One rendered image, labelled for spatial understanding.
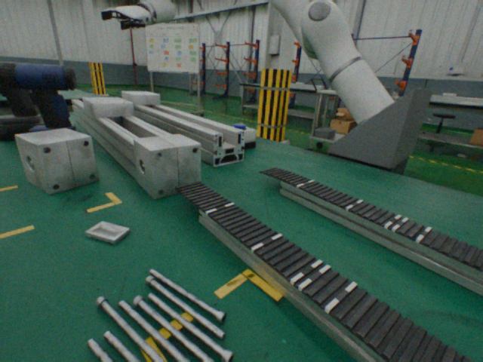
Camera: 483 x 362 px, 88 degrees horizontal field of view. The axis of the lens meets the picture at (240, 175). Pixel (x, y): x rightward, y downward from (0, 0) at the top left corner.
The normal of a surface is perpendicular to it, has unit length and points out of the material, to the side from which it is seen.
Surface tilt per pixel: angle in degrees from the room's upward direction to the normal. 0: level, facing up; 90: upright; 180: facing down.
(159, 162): 90
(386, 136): 90
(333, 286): 0
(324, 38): 103
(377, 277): 0
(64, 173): 90
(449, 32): 90
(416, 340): 0
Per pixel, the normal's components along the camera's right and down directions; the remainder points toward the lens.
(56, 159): 0.83, 0.25
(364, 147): -0.70, 0.23
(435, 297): 0.06, -0.92
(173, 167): 0.63, 0.33
